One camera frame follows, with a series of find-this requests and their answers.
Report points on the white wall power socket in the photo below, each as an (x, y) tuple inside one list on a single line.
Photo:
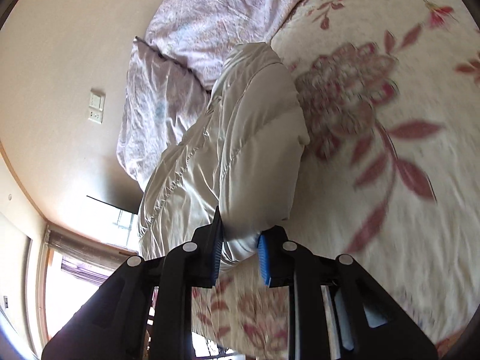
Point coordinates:
[(95, 115)]

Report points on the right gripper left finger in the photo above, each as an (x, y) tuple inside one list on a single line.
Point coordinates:
[(144, 298)]

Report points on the white wall switch panel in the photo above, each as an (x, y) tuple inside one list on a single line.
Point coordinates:
[(96, 100)]

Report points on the white puffy down jacket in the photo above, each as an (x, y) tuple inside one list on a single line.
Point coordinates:
[(240, 160)]

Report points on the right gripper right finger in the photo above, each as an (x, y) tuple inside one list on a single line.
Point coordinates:
[(336, 309)]

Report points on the pink floral pillow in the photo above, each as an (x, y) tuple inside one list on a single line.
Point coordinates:
[(162, 101), (199, 34)]

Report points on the cream red floral bedspread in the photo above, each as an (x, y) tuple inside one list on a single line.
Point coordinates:
[(390, 93)]

